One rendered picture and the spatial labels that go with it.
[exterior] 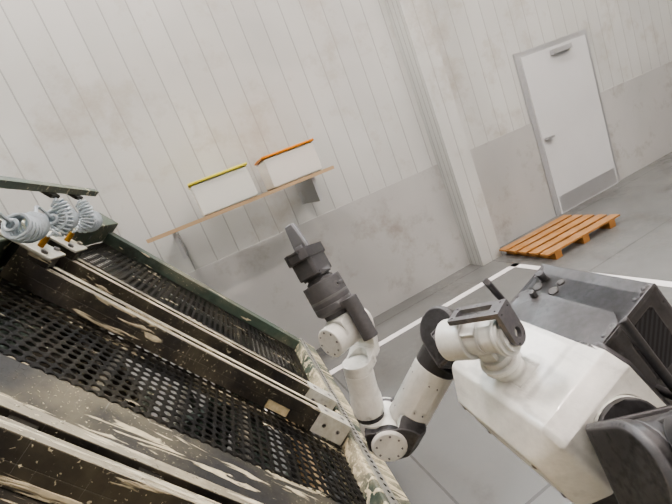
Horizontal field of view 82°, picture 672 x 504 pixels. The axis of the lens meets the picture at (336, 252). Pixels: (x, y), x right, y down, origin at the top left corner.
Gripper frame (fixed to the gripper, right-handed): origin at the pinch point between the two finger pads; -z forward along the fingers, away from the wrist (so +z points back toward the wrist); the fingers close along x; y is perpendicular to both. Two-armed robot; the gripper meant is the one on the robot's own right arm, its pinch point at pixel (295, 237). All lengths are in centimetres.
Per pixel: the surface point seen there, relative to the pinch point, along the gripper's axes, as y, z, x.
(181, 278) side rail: 103, -24, -76
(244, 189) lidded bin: 116, -83, -200
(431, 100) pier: -42, -98, -373
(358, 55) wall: -2, -176, -346
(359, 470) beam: 29, 65, -21
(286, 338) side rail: 86, 30, -105
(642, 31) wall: -338, -72, -652
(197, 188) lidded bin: 139, -99, -177
